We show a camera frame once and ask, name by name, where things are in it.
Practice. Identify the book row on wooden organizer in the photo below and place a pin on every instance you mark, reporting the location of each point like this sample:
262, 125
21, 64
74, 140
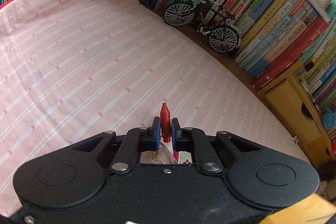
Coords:
323, 69

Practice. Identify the black model bicycle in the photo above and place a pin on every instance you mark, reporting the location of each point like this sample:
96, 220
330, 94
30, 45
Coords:
225, 39

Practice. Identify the small white clip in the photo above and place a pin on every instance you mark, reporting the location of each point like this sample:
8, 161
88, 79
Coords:
295, 140

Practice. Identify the small red bottle toy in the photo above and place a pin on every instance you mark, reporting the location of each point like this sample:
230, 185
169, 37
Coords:
164, 119

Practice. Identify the wooden drawer organizer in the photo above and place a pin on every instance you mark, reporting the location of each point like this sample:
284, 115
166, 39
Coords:
286, 103

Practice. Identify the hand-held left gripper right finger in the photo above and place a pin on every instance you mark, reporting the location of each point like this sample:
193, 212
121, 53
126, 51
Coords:
174, 134

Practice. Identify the long row of upright books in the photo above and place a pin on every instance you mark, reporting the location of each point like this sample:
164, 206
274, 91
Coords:
262, 16

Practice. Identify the blue knitted ball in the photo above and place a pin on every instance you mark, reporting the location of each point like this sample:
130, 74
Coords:
329, 119

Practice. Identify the pink striped bedsheet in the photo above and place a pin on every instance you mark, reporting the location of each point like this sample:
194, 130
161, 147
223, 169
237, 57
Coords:
78, 56

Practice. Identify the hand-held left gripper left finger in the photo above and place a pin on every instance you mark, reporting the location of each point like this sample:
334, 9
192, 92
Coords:
156, 134

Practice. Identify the yellow cloth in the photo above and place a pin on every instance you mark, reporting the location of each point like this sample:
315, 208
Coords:
307, 209

